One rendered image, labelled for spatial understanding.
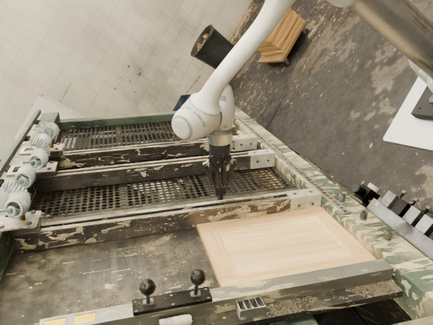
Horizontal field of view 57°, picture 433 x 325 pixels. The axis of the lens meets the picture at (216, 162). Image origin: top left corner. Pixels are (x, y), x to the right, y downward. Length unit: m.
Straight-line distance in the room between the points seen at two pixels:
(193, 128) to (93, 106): 5.34
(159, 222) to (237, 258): 0.32
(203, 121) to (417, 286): 0.73
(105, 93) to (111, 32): 0.92
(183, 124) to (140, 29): 5.45
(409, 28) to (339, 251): 0.67
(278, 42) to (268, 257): 3.46
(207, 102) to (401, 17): 0.55
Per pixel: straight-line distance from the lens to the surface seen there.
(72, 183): 1.85
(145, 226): 1.41
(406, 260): 1.31
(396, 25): 1.14
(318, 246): 1.36
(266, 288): 1.12
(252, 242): 1.34
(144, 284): 0.96
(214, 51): 5.66
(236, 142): 2.15
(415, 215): 1.49
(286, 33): 4.55
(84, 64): 6.45
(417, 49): 1.20
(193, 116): 1.17
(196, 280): 0.97
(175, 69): 6.65
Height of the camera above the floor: 1.89
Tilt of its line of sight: 23 degrees down
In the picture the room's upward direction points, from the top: 60 degrees counter-clockwise
